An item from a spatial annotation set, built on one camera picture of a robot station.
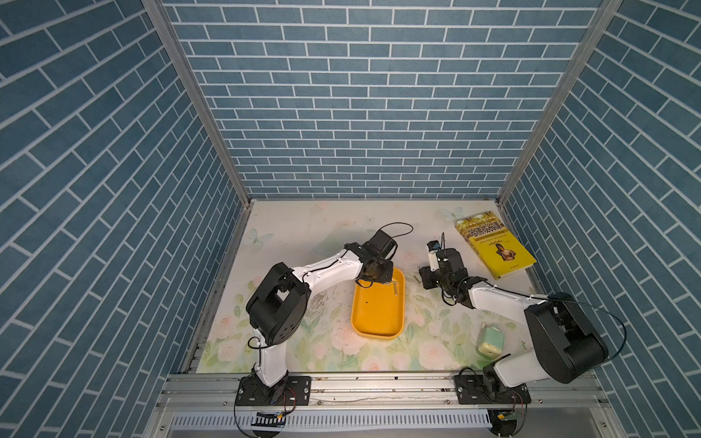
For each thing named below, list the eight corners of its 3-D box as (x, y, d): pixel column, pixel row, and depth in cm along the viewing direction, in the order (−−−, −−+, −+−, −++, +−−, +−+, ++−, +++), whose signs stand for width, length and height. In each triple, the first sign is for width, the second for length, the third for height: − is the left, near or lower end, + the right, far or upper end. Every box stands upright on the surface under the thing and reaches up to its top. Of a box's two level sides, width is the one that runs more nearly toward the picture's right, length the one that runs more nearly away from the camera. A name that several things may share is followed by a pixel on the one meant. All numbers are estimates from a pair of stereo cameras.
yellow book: (495, 280, 98) (499, 274, 95) (455, 225, 115) (457, 218, 112) (532, 267, 102) (537, 262, 99) (487, 215, 119) (491, 209, 116)
